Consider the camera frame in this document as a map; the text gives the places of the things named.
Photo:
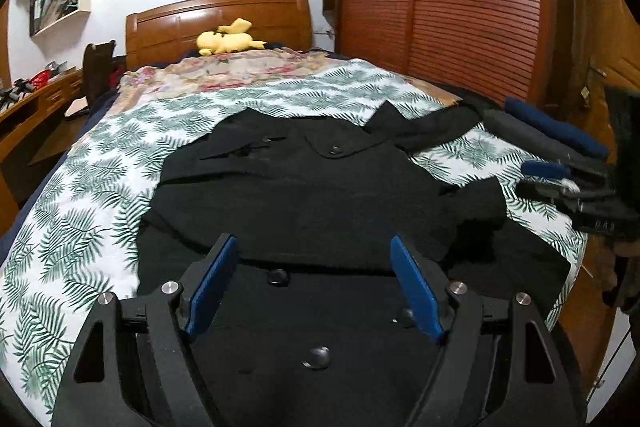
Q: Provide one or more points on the wooden door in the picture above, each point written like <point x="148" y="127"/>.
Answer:
<point x="600" y="32"/>

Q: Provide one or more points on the yellow plush toy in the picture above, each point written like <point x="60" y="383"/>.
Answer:
<point x="225" y="42"/>

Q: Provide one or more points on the black coat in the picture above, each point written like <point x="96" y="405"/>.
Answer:
<point x="310" y="197"/>

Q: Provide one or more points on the leaf print bed sheet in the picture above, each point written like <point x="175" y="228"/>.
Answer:
<point x="90" y="217"/>

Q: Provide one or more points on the folded dark grey garment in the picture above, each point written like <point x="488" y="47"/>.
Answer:
<point x="530" y="132"/>

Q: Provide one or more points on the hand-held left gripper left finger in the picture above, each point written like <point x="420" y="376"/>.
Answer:
<point x="212" y="287"/>

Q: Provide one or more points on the red basket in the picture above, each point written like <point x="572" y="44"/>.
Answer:
<point x="41" y="78"/>

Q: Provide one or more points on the dark wooden chair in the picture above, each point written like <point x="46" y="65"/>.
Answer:
<point x="97" y="72"/>

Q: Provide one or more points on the wooden slatted wardrobe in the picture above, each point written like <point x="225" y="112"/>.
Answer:
<point x="450" y="2"/>

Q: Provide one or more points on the floral blanket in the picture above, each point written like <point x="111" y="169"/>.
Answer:
<point x="210" y="74"/>

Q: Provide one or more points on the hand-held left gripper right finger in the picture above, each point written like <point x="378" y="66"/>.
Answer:
<point x="415" y="287"/>

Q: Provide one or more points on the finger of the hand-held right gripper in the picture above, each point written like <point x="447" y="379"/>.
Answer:
<point x="542" y="168"/>
<point x="550" y="193"/>

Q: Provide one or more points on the wooden headboard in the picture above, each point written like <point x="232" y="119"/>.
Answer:
<point x="170" y="22"/>

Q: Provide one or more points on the wooden desk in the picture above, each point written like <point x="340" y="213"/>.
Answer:
<point x="30" y="122"/>

